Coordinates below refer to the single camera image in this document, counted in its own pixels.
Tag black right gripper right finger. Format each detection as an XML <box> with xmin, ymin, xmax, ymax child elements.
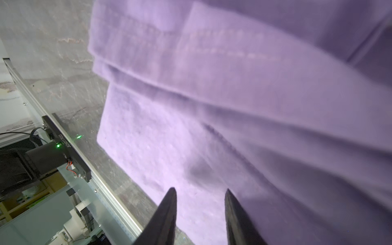
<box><xmin>225</xmin><ymin>189</ymin><xmax>267</xmax><ymax>245</ymax></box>

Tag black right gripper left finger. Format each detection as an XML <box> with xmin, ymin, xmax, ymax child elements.
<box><xmin>133</xmin><ymin>187</ymin><xmax>177</xmax><ymax>245</ymax></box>

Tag purple t-shirt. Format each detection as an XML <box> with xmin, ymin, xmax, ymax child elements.
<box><xmin>88</xmin><ymin>1</ymin><xmax>392</xmax><ymax>245</ymax></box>

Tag aluminium front rail frame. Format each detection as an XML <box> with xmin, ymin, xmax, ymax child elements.
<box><xmin>1</xmin><ymin>45</ymin><xmax>141</xmax><ymax>245</ymax></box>

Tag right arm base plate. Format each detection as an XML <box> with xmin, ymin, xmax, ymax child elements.
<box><xmin>41</xmin><ymin>113</ymin><xmax>92</xmax><ymax>182</ymax></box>

